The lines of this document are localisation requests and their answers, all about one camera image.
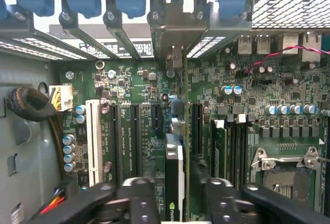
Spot red yellow power wires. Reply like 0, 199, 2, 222
40, 186, 67, 214

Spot CPU socket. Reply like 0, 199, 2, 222
251, 146, 330, 214

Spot short black expansion slot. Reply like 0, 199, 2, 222
151, 104, 162, 131

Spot open black PC case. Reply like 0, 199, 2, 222
0, 0, 330, 224

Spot black sleeved power cable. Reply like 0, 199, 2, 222
6, 86, 57, 123

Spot socket locking lever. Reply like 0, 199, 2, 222
260, 156, 330, 163

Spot white power connector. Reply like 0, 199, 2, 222
48, 84, 74, 113

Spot long black expansion slot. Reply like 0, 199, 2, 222
191, 102, 204, 156
129, 104, 143, 181
110, 104, 124, 185

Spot green motherboard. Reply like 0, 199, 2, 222
59, 34, 330, 224

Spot white expansion slot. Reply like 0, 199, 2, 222
86, 99, 103, 187

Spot red black twisted wire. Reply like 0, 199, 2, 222
244, 44, 330, 74

